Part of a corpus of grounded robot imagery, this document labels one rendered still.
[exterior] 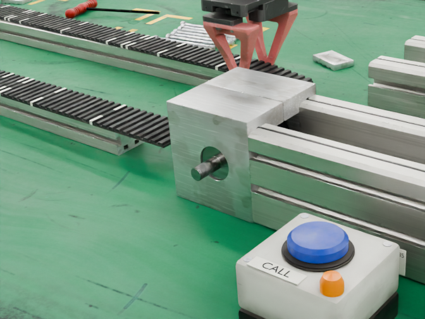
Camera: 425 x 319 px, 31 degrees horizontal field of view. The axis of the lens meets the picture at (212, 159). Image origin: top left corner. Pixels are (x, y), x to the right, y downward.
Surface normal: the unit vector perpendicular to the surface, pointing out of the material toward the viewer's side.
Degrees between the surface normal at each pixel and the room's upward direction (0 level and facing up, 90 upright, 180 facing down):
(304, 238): 2
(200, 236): 0
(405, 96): 90
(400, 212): 90
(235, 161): 90
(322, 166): 90
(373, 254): 0
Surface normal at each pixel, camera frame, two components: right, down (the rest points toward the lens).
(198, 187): -0.65, 0.38
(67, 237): -0.07, -0.89
